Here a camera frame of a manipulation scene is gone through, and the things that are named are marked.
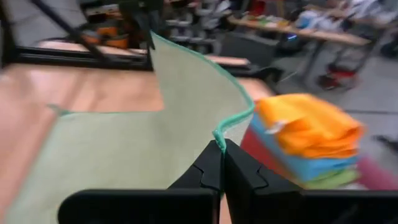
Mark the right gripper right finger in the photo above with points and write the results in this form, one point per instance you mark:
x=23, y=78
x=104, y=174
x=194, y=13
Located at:
x=252, y=174

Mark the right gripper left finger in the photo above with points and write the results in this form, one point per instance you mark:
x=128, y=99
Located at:
x=202, y=171

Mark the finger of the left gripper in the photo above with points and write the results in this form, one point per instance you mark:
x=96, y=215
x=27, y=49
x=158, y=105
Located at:
x=148, y=32

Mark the blue microfiber towel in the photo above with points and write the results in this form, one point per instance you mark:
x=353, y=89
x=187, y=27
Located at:
x=298, y=165

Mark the pale green microfiber towel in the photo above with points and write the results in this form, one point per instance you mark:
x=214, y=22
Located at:
x=140, y=140

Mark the orange microfiber towel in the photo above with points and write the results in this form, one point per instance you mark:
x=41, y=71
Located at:
x=311, y=124

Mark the bright green microfiber towel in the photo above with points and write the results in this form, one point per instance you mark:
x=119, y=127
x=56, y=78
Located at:
x=332, y=180

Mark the red plastic bin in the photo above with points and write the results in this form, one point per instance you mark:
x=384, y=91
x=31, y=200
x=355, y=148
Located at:
x=376, y=174

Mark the orange and black machine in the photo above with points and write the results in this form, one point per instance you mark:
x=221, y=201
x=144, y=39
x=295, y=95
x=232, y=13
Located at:
x=105, y=34

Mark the large black case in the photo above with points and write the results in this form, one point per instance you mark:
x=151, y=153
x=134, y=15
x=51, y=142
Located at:
x=248, y=46

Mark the red wheeled stool base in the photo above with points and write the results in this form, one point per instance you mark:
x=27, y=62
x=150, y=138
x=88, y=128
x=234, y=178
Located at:
x=337, y=77

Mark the wooden background table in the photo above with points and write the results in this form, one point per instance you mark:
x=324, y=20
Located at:
x=311, y=32

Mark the person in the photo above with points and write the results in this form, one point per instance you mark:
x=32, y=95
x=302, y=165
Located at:
x=323, y=15

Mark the black metal table frame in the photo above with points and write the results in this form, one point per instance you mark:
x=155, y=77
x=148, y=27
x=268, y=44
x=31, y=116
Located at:
x=77, y=56

